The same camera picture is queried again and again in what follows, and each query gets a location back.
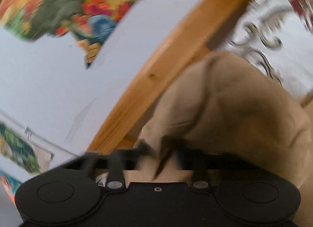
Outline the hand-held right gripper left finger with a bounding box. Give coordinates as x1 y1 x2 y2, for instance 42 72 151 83
82 139 157 190

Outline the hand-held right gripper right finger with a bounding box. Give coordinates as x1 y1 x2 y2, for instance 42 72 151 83
156 137 258 189

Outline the beige cloth garment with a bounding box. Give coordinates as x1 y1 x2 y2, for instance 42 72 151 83
122 51 313 227

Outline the white floral patterned bedspread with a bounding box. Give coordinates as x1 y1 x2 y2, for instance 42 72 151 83
228 0 313 99

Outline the wooden bed frame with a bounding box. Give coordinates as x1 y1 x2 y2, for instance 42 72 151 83
85 0 313 155

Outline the white wall conduit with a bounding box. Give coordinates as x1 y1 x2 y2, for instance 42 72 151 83
0 111 81 156

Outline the blond figure wall poster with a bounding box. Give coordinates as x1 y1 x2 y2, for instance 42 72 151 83
0 120 54 175

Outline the orange blue torn wall poster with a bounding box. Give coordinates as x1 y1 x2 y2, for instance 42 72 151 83
0 171 23 204

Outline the colourful dark green wall poster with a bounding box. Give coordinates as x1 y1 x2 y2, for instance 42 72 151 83
0 0 156 70

